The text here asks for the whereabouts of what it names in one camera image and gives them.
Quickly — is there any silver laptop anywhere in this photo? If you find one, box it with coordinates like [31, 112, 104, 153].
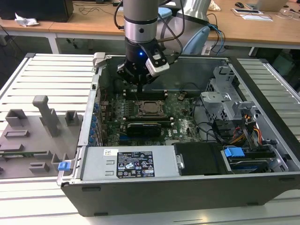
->
[255, 0, 285, 12]

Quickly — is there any black plastic shroud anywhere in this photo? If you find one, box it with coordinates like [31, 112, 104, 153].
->
[173, 142, 234, 176]

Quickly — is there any yellow red wire bundle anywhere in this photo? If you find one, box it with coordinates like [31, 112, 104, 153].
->
[231, 112, 262, 145]

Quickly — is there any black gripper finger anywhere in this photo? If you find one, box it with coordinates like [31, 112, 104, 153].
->
[117, 63, 141, 94]
[140, 74, 157, 94]

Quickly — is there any wooden office desk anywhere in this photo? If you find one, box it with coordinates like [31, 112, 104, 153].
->
[0, 0, 300, 56]

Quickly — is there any blue cable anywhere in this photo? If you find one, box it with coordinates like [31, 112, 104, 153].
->
[210, 23, 227, 56]

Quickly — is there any silver square CPU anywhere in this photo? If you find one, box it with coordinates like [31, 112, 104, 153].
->
[143, 102, 160, 113]

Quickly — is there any blue case latch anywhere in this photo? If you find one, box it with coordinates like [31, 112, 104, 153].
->
[57, 160, 71, 172]

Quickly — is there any metal drive cage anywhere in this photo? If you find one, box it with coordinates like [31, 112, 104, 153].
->
[200, 65, 261, 122]

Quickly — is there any crumpled white paper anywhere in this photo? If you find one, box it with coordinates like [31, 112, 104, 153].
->
[14, 13, 40, 28]

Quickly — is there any green RAM stick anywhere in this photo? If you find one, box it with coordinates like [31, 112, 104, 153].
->
[0, 151, 47, 158]

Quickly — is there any black open PC case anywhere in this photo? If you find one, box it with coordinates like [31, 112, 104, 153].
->
[57, 52, 300, 218]

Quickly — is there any metal socket cover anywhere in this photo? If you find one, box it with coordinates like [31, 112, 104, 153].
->
[138, 100, 166, 118]

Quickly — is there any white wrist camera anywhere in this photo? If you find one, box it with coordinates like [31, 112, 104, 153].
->
[145, 48, 170, 77]

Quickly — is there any CPU socket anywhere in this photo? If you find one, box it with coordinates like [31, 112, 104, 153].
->
[137, 100, 168, 119]

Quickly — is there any black RAM slot bank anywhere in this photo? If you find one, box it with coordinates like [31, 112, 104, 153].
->
[123, 90, 168, 100]
[121, 116, 175, 127]

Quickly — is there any green motherboard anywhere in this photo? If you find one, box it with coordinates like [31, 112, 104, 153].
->
[99, 91, 207, 147]

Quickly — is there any blue disk carrier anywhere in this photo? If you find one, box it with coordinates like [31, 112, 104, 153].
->
[224, 146, 270, 174]

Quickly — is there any black internal cable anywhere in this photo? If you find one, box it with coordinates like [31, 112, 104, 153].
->
[192, 96, 225, 143]

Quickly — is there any black box on desk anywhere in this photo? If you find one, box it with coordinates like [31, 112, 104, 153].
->
[0, 0, 75, 23]

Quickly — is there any grey parts rack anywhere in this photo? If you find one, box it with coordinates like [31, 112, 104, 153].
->
[0, 95, 84, 180]

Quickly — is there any grey power supply unit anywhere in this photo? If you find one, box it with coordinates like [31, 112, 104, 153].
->
[81, 145, 186, 181]

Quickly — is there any grey case release handle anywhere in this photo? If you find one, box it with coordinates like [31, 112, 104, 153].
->
[92, 52, 107, 68]

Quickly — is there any black graphics card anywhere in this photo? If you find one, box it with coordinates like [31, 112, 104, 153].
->
[126, 122, 162, 138]

